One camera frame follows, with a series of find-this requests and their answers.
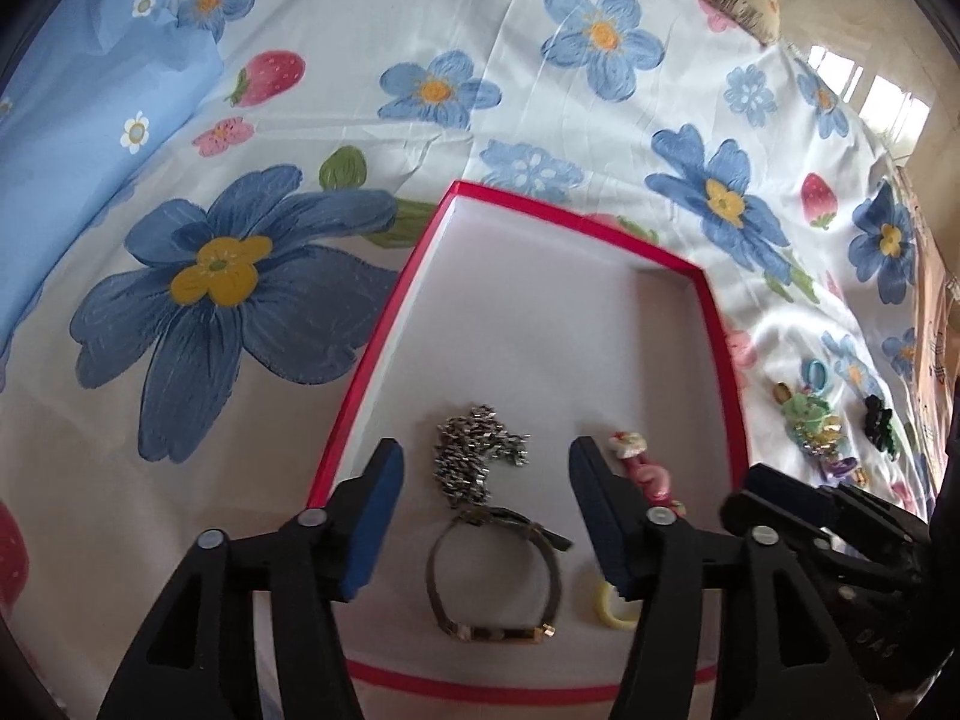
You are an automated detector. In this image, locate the pale yellow bangle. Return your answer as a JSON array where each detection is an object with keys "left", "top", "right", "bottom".
[{"left": 592, "top": 577, "right": 643, "bottom": 631}]

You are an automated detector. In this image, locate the gold wristwatch with mesh band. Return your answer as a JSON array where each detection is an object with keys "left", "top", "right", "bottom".
[{"left": 427, "top": 504, "right": 575, "bottom": 646}]

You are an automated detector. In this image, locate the red shallow cardboard box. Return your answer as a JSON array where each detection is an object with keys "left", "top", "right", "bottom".
[{"left": 306, "top": 180, "right": 751, "bottom": 707}]

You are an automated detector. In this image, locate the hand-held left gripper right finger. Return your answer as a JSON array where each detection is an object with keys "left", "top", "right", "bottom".
[{"left": 568, "top": 435, "right": 871, "bottom": 720}]

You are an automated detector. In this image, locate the silver chain bracelet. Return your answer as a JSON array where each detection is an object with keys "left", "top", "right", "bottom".
[{"left": 433, "top": 403, "right": 532, "bottom": 515}]

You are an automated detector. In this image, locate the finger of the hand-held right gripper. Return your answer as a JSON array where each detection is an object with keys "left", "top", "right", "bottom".
[
  {"left": 720, "top": 463, "right": 835, "bottom": 542},
  {"left": 819, "top": 482, "right": 932, "bottom": 565}
]

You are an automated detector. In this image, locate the window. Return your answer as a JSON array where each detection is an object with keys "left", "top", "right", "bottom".
[{"left": 806, "top": 45, "right": 935, "bottom": 143}]

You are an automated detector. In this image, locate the green beaded bracelet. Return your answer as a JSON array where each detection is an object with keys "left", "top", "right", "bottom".
[{"left": 780, "top": 388, "right": 847, "bottom": 460}]

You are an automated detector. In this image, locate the purple hair clip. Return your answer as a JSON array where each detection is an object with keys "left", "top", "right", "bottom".
[{"left": 821, "top": 454, "right": 871, "bottom": 486}]

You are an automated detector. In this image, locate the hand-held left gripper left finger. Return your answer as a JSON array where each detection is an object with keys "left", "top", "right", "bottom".
[{"left": 97, "top": 437, "right": 406, "bottom": 720}]

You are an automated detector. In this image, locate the pink dessert charm hair clip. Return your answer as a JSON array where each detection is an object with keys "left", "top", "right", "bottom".
[{"left": 609, "top": 431, "right": 687, "bottom": 518}]

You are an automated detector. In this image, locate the black scrunchie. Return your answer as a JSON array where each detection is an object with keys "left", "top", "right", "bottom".
[{"left": 862, "top": 394, "right": 899, "bottom": 458}]

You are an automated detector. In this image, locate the light blue floral pillow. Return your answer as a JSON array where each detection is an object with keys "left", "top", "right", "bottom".
[{"left": 0, "top": 0, "right": 226, "bottom": 391}]

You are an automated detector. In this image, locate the white blue flower bedsheet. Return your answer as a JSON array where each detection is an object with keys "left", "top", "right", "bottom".
[{"left": 0, "top": 0, "right": 947, "bottom": 720}]

